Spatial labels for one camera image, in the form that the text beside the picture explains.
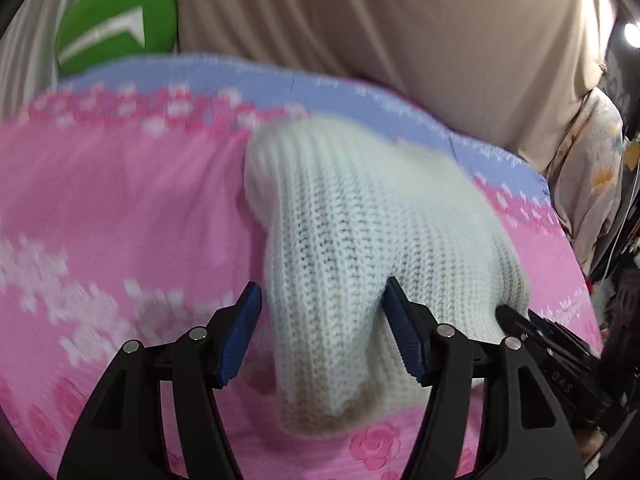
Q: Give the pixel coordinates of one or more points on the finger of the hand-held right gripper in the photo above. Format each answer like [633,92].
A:
[545,324]
[515,320]

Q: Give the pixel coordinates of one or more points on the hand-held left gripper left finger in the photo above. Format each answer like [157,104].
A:
[240,335]

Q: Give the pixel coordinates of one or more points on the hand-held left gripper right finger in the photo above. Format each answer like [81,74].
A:
[406,340]

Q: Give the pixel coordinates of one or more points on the white red navy knit sweater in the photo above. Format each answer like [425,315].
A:
[350,240]

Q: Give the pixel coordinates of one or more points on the beige floral fleece garment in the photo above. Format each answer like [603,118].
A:
[590,170]

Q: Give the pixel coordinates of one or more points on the pink floral blanket blue border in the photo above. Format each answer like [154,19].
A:
[125,185]

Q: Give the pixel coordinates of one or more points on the bright round lamp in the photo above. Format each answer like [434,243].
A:
[633,35]

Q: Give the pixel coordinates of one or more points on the beige cloth backdrop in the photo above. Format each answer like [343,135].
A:
[375,20]

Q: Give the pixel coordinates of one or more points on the green cushion white mark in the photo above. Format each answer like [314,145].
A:
[100,15]

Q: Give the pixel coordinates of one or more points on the pale grey curtain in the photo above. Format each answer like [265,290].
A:
[35,50]

